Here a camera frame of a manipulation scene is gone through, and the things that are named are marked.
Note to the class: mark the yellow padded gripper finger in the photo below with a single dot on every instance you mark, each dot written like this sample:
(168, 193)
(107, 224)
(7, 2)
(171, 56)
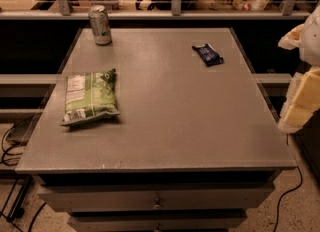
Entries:
(292, 39)
(302, 101)

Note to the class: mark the blue rxbar blueberry bar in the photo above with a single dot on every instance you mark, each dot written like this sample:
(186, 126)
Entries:
(208, 55)

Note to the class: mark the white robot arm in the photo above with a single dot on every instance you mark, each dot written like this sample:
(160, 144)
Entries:
(309, 49)

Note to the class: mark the green jalapeno chip bag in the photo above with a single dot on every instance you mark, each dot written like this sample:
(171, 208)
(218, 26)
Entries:
(90, 97)

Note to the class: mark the grey upper drawer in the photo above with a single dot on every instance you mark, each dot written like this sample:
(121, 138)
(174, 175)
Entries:
(142, 198)

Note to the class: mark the grey drawer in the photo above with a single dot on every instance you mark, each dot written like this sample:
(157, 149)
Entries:
(147, 221)
(142, 198)

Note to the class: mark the metal upper drawer knob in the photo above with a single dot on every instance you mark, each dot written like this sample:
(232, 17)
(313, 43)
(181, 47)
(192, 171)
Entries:
(157, 205)

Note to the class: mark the green white soda can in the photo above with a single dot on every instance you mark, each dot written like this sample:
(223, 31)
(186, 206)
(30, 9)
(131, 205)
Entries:
(99, 21)

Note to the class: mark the grey lower drawer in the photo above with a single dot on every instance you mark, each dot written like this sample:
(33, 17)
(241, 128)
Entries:
(147, 221)

